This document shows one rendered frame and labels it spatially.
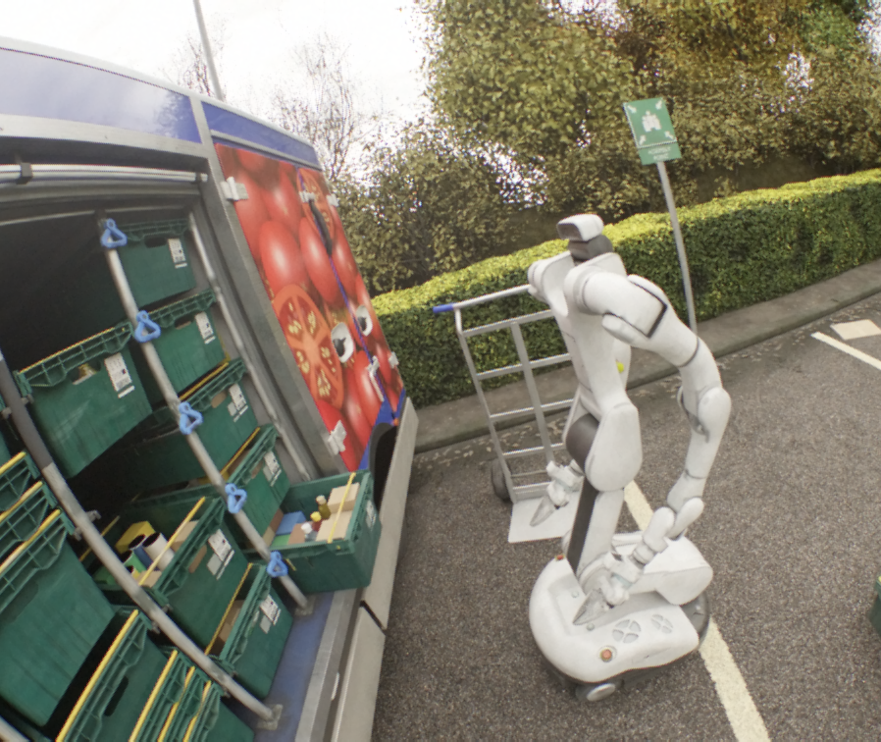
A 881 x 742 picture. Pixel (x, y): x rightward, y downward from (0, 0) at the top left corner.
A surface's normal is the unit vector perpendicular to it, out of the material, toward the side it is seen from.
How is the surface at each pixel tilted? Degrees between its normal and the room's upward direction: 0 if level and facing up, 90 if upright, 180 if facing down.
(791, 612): 0
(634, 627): 0
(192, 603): 97
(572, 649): 33
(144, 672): 94
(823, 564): 0
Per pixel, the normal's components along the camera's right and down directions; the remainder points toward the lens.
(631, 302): -0.29, 0.09
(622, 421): 0.06, 0.31
